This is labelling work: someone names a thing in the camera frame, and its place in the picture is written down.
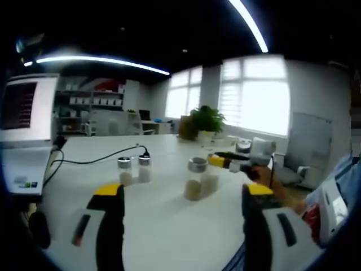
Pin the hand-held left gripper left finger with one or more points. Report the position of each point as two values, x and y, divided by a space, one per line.
110 226

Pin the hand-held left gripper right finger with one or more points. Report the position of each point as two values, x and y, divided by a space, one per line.
256 226

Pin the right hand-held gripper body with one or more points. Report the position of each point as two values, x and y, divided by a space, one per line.
260 149

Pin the tall glass seasoning bottle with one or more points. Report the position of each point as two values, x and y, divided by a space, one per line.
211 182
193 189

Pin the short glass seasoning bottle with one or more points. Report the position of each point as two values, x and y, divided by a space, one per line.
144 173
125 176

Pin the person's right hand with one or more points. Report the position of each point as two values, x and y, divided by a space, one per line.
262 173

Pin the white plant pot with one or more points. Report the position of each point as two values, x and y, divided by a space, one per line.
205 137

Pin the grey white office chair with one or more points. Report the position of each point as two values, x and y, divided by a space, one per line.
293 172

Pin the window with white blinds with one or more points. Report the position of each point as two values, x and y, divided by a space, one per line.
183 98
262 107

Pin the green leafy plant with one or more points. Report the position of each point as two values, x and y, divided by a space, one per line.
207 118

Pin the brown paper bag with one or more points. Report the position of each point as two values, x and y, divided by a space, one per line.
186 130

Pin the black pouch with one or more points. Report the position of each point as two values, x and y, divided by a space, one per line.
41 231

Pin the person in blue shirt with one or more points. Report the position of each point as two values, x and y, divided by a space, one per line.
342 169

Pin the small black laptop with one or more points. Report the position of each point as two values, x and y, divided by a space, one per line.
145 115

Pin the grey desk partition panel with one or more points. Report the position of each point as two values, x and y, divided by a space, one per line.
108 124

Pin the white laptop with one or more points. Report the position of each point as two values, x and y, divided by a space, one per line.
25 158

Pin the white ceiling light strip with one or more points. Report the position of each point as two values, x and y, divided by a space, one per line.
251 28
84 58

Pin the storage shelf with white boxes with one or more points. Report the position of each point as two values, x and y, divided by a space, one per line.
93 98

